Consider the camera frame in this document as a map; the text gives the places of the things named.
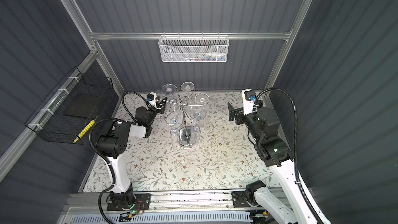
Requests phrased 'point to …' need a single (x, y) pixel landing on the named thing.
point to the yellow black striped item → (84, 130)
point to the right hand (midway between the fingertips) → (242, 101)
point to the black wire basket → (71, 108)
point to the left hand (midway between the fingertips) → (162, 96)
